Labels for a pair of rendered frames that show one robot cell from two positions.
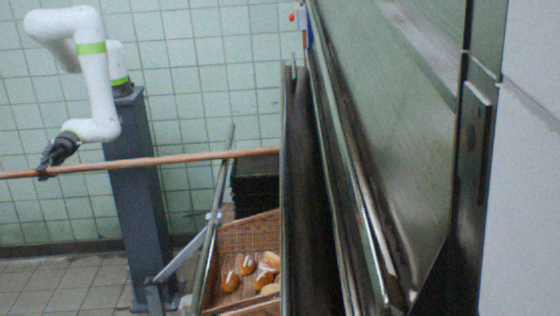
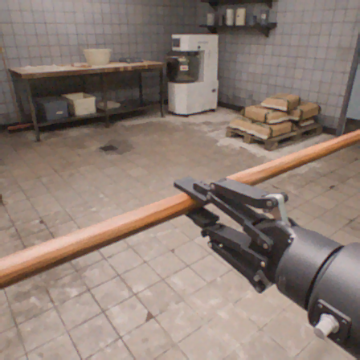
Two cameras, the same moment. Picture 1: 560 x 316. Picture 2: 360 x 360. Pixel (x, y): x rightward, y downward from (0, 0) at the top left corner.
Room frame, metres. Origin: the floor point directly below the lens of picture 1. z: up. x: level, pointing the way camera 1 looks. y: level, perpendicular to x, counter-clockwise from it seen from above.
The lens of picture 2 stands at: (2.14, 0.56, 1.40)
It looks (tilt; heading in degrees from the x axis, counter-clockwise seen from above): 26 degrees down; 140
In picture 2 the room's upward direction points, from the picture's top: straight up
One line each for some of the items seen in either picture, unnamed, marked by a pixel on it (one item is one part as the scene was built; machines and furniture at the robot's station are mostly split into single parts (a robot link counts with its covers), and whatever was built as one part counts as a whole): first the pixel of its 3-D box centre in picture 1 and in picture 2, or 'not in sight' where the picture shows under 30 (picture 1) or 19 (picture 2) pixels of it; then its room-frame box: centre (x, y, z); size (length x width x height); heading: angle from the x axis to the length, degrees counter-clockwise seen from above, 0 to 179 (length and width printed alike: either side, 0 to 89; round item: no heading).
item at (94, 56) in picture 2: not in sight; (97, 57); (-2.67, 2.90, 1.01); 0.43 x 0.42 x 0.21; 88
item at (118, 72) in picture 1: (107, 61); not in sight; (2.60, 0.74, 1.36); 0.16 x 0.13 x 0.19; 96
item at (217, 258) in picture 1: (267, 264); not in sight; (1.82, 0.07, 0.72); 0.56 x 0.49 x 0.28; 178
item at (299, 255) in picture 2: (59, 152); (288, 256); (2.01, 0.82, 1.18); 0.09 x 0.07 x 0.08; 178
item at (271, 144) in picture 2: not in sight; (274, 130); (-0.33, 4.41, 0.07); 1.20 x 0.80 x 0.14; 88
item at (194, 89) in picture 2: not in sight; (190, 75); (-2.14, 4.35, 0.66); 0.92 x 0.59 x 1.32; 88
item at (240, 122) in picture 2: not in sight; (251, 120); (-0.53, 4.12, 0.22); 0.62 x 0.36 x 0.15; 93
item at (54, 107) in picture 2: not in sight; (51, 107); (-2.62, 2.05, 0.35); 0.50 x 0.36 x 0.24; 178
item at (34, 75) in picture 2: not in sight; (95, 95); (-2.60, 2.75, 0.45); 2.20 x 0.80 x 0.90; 88
